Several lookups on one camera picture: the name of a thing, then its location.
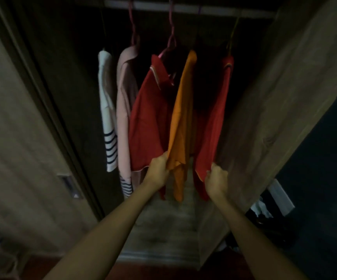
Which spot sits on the red polo shirt white trim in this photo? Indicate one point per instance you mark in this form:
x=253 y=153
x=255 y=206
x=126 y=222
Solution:
x=149 y=119

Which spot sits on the metal closet rod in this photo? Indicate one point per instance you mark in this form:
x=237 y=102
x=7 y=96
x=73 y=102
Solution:
x=183 y=8

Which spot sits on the pink hanging shirt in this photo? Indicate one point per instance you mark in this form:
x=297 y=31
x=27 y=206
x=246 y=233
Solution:
x=125 y=107

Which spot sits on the pink clothes hanger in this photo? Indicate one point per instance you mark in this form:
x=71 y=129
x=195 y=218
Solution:
x=133 y=23
x=170 y=34

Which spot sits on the person's left forearm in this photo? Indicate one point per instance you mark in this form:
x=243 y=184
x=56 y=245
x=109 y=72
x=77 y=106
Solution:
x=104 y=233

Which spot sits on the person's right forearm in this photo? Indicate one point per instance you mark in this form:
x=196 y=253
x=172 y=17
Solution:
x=256 y=244

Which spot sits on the person's right thumb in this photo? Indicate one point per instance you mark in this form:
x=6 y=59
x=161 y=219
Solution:
x=214 y=167

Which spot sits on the wooden wardrobe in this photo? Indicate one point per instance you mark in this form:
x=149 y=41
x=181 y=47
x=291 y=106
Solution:
x=162 y=218

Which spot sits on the wooden wardrobe door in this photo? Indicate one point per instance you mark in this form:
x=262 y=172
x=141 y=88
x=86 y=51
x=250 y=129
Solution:
x=19 y=142
x=276 y=113

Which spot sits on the red shirt with yellow trim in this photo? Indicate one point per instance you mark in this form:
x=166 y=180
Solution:
x=212 y=125

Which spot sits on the yellow clothes hanger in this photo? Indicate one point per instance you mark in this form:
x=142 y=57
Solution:
x=232 y=37

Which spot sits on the person's left thumb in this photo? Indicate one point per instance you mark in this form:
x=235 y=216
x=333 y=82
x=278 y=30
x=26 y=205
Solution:
x=163 y=156

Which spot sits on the white navy striped shirt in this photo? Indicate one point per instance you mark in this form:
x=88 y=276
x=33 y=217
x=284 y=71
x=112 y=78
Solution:
x=107 y=113

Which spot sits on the person's right hand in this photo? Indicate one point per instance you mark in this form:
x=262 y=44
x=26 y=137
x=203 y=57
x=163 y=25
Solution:
x=215 y=182

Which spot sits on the person's left hand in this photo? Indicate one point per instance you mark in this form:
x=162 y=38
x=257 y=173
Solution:
x=156 y=172

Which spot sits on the orange shirt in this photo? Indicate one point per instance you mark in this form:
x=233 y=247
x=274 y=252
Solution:
x=182 y=119

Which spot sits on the white object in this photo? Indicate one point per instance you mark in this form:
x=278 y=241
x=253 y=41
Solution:
x=280 y=196

